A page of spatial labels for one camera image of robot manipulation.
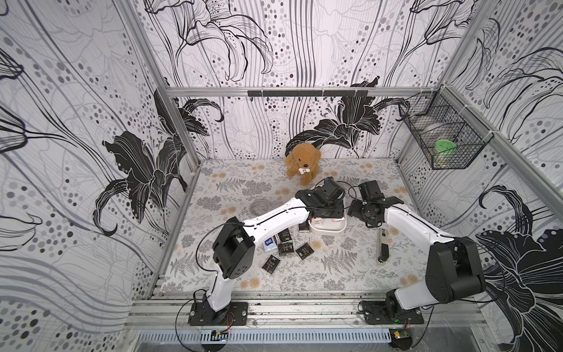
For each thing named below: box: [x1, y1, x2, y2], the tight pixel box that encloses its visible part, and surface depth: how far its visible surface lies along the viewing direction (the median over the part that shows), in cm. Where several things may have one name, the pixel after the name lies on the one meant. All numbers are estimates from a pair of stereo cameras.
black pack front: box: [261, 254, 281, 275], surface depth 84 cm
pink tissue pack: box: [263, 235, 278, 253], surface depth 88 cm
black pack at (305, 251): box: [295, 242, 315, 261], surface depth 87 cm
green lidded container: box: [433, 139, 457, 154], surface depth 80 cm
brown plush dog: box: [285, 142, 322, 187], surface depth 101 cm
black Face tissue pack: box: [277, 228, 292, 242], surface depth 91 cm
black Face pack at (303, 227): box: [298, 220, 310, 233], surface depth 94 cm
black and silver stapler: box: [376, 227, 390, 267], surface depth 85 cm
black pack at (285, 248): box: [277, 242, 294, 257], surface depth 88 cm
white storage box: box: [307, 217, 347, 234], surface depth 92 cm
